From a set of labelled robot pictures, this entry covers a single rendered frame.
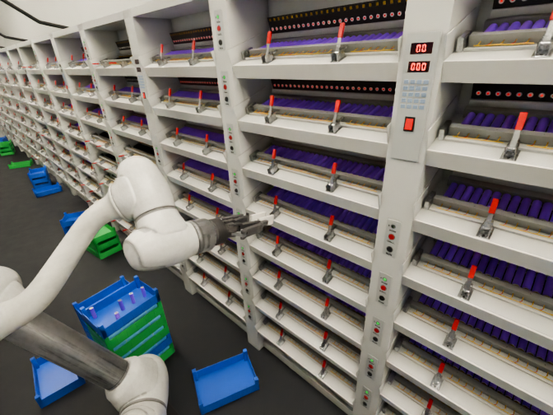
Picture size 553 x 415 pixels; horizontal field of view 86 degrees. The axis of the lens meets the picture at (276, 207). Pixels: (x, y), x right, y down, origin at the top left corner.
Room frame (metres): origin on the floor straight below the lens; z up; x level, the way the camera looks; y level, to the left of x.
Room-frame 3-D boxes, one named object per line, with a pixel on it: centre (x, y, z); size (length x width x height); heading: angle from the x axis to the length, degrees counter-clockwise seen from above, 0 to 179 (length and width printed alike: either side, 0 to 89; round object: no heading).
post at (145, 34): (1.78, 0.60, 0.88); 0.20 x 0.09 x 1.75; 136
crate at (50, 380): (1.08, 1.24, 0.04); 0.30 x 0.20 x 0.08; 40
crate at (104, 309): (1.14, 0.80, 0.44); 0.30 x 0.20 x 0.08; 142
